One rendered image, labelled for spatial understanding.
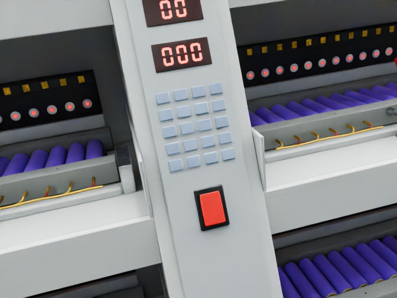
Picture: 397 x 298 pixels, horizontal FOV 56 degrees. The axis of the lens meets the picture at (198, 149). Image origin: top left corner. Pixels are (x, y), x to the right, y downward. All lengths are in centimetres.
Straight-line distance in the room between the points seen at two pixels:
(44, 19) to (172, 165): 15
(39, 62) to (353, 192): 39
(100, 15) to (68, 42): 20
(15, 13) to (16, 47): 20
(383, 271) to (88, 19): 43
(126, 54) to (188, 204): 13
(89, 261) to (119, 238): 3
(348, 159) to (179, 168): 17
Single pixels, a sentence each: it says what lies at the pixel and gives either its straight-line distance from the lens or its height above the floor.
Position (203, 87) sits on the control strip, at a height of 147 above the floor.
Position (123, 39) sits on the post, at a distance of 31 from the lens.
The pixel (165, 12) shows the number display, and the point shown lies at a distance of 31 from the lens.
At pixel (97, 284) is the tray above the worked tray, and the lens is 50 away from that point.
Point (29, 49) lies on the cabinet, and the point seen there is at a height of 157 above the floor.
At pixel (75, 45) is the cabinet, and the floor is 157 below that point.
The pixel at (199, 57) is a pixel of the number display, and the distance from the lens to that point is 31.
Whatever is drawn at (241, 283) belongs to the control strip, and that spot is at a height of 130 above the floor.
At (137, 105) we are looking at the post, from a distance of 30.
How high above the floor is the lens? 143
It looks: 3 degrees down
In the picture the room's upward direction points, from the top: 11 degrees counter-clockwise
